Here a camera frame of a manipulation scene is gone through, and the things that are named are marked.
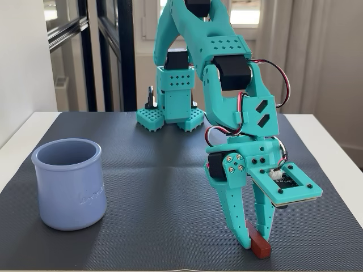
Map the teal gripper black servo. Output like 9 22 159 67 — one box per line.
205 137 284 250

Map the red wooden block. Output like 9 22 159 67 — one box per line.
244 220 272 260

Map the lavender ceramic pot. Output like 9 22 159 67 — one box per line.
31 138 108 231

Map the dark grey textured mat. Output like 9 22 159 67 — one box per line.
0 111 360 271

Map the black table clamp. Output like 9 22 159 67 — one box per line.
145 86 158 110

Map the white curtain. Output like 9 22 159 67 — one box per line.
255 0 323 114

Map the white window door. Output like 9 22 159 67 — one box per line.
132 0 293 114

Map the black framed glass door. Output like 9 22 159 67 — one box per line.
43 0 137 113

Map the white radiator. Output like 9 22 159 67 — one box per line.
53 76 70 113

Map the wrist camera on teal mount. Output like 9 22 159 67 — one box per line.
248 161 324 210

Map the black camera cable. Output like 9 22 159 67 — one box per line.
273 137 289 174

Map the red white black servo wire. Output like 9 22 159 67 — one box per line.
249 58 292 109
205 91 248 148

